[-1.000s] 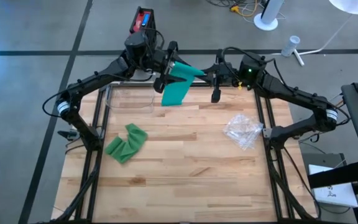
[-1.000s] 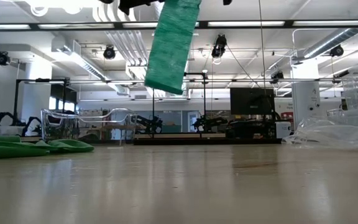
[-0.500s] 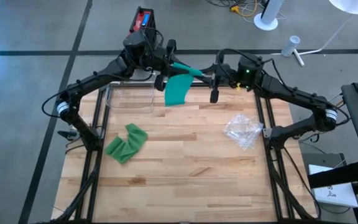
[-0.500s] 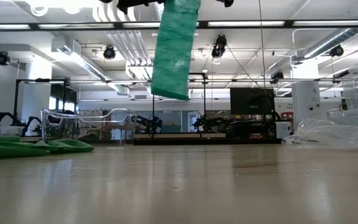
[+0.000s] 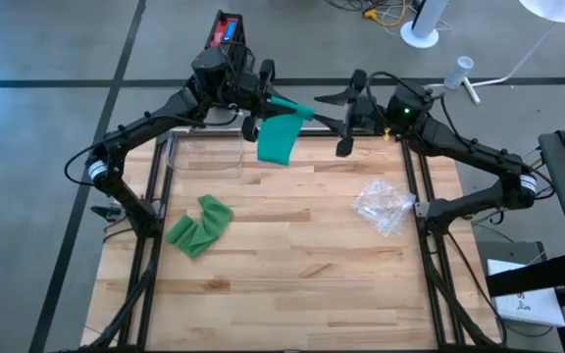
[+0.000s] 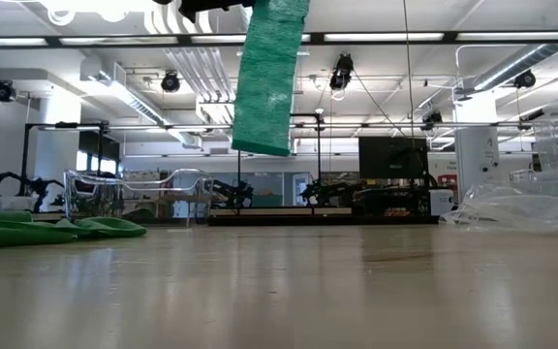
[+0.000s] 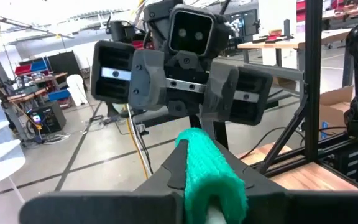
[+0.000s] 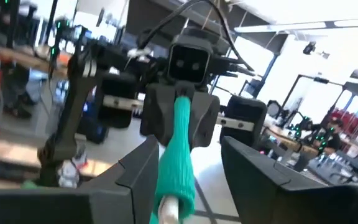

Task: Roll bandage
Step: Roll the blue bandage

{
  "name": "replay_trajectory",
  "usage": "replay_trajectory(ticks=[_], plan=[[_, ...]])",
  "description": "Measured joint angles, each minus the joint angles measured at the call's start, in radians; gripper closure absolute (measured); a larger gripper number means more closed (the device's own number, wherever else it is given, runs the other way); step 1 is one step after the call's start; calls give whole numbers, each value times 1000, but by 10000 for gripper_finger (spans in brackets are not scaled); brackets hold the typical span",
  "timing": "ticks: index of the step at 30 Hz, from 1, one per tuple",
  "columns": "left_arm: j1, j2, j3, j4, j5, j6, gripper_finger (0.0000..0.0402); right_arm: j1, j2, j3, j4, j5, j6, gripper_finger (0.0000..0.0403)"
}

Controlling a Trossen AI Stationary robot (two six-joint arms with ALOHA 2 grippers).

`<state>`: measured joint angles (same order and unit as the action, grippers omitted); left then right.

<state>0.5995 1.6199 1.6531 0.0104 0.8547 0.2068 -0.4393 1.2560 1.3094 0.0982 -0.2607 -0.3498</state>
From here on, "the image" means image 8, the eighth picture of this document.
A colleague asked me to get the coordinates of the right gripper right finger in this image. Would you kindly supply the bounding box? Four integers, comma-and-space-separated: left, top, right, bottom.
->
220, 136, 358, 224

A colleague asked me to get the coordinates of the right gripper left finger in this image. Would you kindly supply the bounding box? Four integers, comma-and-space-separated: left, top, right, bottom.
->
0, 134, 160, 224

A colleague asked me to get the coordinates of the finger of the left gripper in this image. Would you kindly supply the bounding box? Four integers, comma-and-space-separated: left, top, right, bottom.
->
187, 91, 221, 150
139, 82, 180, 147

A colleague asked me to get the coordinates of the teal elastic bandage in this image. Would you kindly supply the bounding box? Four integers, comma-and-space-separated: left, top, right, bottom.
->
149, 95, 197, 224

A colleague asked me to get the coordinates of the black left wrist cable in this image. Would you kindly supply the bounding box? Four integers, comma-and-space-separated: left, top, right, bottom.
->
137, 0, 255, 72

